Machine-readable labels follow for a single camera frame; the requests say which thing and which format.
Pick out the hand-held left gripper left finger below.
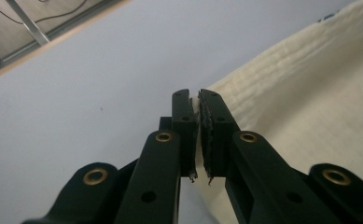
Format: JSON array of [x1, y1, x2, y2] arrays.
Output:
[[158, 89, 200, 183]]

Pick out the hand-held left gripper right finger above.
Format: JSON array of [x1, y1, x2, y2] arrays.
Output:
[[198, 89, 241, 186]]

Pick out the cream cloth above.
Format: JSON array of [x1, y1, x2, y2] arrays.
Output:
[[182, 0, 363, 224]]

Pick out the metal stand leg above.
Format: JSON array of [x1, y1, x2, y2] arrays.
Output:
[[5, 0, 50, 47]]

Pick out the black cable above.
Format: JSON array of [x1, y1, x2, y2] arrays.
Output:
[[0, 0, 89, 26]]

